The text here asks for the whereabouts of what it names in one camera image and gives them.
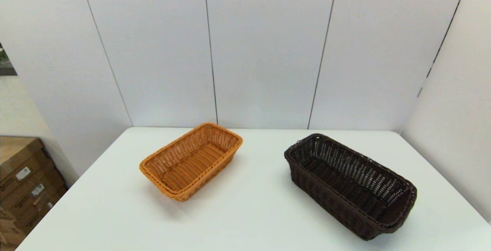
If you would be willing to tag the orange wicker basket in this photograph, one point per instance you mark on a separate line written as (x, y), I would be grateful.
(188, 166)

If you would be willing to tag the dark brown wicker basket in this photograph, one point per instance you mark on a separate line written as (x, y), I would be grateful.
(345, 184)

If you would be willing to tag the cardboard box with white label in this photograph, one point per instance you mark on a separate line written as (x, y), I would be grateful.
(42, 214)
(15, 149)
(27, 199)

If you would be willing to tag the plain cardboard box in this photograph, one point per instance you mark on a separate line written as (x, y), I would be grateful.
(9, 232)

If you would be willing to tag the dark framed wall picture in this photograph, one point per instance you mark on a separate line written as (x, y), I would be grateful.
(5, 65)

